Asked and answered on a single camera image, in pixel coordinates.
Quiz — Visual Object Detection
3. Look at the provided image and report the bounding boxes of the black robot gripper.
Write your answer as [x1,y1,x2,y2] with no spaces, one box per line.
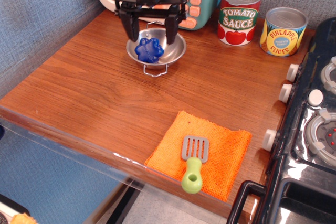
[114,0,186,45]

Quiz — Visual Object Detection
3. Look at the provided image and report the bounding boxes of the blue toy grapes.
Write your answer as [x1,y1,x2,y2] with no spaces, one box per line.
[134,38,164,63]

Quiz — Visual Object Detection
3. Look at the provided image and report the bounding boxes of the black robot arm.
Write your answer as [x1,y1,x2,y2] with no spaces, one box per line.
[114,0,187,45]

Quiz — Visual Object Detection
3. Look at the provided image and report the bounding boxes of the silver metal bowl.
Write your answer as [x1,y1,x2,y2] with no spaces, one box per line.
[126,21,186,77]

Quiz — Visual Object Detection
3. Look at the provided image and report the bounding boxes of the tomato sauce can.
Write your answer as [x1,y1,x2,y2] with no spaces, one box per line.
[217,0,261,46]

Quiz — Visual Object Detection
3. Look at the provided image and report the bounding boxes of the pineapple slices can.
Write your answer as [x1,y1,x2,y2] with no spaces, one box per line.
[259,7,308,57]

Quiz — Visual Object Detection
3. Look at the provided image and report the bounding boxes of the grey green toy spatula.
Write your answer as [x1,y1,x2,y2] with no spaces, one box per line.
[181,135,209,194]

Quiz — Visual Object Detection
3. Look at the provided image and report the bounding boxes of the orange cloth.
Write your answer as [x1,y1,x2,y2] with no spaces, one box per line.
[144,111,252,201]

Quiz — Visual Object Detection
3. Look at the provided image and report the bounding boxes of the white stove knob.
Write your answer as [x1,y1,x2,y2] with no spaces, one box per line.
[262,129,277,152]
[278,84,292,103]
[286,64,300,82]

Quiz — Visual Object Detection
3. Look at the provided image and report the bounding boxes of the white round stove button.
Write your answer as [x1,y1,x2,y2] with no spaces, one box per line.
[308,89,323,106]

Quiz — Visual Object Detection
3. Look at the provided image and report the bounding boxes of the grey stove burner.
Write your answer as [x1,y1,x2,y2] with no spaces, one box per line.
[305,108,335,167]
[320,56,336,94]

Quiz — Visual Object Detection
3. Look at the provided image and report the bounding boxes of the black toy stove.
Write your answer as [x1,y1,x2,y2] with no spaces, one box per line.
[227,17,336,224]

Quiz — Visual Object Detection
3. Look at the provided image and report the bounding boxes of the black stove oven handle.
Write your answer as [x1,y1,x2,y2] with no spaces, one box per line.
[227,180,266,224]

